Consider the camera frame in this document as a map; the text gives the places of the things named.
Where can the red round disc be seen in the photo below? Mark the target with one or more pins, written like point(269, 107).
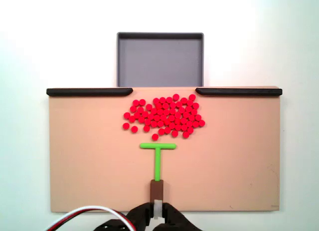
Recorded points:
point(142, 102)
point(141, 119)
point(192, 97)
point(145, 114)
point(190, 130)
point(147, 122)
point(149, 106)
point(146, 128)
point(140, 109)
point(126, 126)
point(169, 99)
point(137, 114)
point(183, 100)
point(133, 108)
point(190, 102)
point(167, 130)
point(155, 137)
point(162, 99)
point(134, 129)
point(161, 131)
point(135, 102)
point(196, 105)
point(132, 119)
point(156, 100)
point(175, 133)
point(176, 96)
point(202, 123)
point(198, 117)
point(126, 115)
point(186, 134)
point(196, 124)

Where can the beige flat board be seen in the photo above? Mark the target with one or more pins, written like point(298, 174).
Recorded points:
point(87, 153)

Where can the grey square tray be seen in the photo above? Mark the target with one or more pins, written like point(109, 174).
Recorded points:
point(159, 61)

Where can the black rail strip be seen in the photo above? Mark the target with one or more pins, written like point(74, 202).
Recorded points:
point(87, 92)
point(239, 91)

